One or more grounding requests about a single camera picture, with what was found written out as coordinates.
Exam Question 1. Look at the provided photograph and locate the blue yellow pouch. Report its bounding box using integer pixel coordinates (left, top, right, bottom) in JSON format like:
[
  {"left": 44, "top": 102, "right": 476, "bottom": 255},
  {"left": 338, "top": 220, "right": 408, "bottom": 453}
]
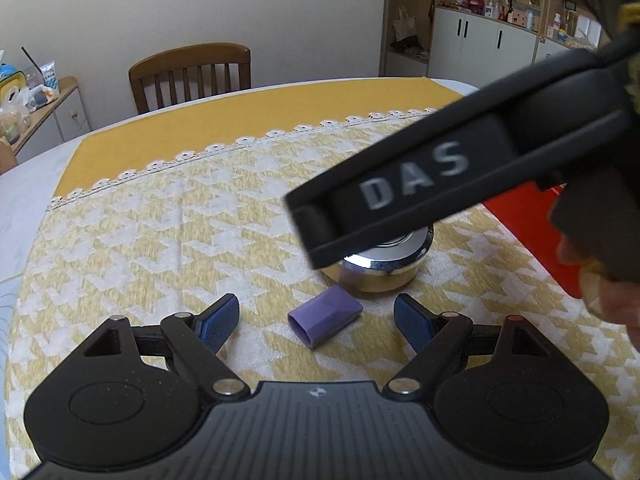
[{"left": 0, "top": 61, "right": 25, "bottom": 92}]

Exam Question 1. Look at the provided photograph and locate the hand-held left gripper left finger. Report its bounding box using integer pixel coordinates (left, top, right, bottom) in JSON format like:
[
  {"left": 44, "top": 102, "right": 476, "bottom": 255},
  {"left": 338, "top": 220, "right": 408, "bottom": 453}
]
[{"left": 75, "top": 292, "right": 251, "bottom": 403}]

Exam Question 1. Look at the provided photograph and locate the clear plastic bag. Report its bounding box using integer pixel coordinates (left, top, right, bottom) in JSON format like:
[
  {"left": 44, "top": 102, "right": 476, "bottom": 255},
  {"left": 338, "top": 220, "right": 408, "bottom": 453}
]
[{"left": 0, "top": 92, "right": 37, "bottom": 142}]

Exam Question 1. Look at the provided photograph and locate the white low cabinet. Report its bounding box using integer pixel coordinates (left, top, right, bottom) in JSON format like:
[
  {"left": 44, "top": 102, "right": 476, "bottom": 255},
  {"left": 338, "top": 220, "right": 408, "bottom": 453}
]
[{"left": 0, "top": 76, "right": 92, "bottom": 160}]

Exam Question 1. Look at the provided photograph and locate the person's right hand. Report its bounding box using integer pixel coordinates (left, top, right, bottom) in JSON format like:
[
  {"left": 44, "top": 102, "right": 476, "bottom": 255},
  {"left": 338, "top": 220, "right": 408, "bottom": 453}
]
[{"left": 556, "top": 237, "right": 640, "bottom": 352}]

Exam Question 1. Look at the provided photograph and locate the beige tote bag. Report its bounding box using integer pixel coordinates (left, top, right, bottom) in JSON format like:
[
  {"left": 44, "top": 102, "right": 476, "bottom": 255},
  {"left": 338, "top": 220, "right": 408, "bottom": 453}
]
[{"left": 391, "top": 6, "right": 419, "bottom": 44}]

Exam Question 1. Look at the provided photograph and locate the wooden shelf unit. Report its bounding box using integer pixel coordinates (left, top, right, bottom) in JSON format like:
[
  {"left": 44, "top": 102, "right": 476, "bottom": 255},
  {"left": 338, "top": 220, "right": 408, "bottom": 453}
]
[{"left": 378, "top": 0, "right": 603, "bottom": 82}]

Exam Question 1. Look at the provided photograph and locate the yellow tablecloth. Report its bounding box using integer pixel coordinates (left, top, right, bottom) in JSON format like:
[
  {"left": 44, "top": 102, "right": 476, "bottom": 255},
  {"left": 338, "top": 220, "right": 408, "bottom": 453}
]
[{"left": 52, "top": 76, "right": 466, "bottom": 200}]

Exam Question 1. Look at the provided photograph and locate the silver round tin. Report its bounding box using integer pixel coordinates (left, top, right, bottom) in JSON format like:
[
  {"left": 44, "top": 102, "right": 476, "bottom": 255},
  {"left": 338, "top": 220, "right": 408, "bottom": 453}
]
[{"left": 320, "top": 225, "right": 434, "bottom": 294}]

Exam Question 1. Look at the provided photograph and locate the red box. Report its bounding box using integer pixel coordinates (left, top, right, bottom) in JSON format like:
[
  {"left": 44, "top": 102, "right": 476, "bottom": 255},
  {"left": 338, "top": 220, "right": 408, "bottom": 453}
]
[{"left": 484, "top": 184, "right": 587, "bottom": 300}]

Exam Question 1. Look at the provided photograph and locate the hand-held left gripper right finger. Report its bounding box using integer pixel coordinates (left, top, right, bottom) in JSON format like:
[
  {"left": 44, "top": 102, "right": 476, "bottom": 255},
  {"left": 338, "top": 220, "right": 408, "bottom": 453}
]
[{"left": 382, "top": 294, "right": 557, "bottom": 403}]

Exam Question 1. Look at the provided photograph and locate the blue white snack packet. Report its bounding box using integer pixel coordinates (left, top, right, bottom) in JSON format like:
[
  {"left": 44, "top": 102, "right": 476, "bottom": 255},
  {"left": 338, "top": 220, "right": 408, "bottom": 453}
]
[{"left": 38, "top": 60, "right": 62, "bottom": 94}]

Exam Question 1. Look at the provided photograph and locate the purple faceted case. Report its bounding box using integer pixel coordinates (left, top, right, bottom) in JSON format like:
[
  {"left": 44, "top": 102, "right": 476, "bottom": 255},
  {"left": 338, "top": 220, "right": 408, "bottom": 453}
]
[{"left": 287, "top": 285, "right": 364, "bottom": 349}]

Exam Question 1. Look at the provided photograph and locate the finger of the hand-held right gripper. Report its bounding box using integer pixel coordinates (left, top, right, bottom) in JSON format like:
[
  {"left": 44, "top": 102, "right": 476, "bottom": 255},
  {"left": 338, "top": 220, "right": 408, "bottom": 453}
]
[{"left": 283, "top": 172, "right": 362, "bottom": 270}]

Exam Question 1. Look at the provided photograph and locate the wooden chair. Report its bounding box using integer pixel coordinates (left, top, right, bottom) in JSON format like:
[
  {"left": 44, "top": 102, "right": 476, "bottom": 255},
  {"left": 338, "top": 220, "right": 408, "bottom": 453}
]
[{"left": 128, "top": 42, "right": 252, "bottom": 114}]

